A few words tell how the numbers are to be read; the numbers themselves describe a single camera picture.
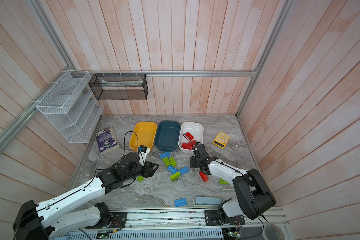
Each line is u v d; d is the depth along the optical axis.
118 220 0.73
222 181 0.86
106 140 1.02
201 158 0.70
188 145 0.99
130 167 0.59
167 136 1.03
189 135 1.05
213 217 0.73
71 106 0.73
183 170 0.89
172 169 0.90
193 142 1.01
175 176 0.86
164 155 0.96
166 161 0.93
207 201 0.78
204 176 0.86
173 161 0.93
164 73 0.96
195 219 0.75
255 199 0.44
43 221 0.40
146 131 1.11
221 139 1.04
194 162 0.82
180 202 0.78
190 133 1.07
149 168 0.67
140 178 0.68
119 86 0.88
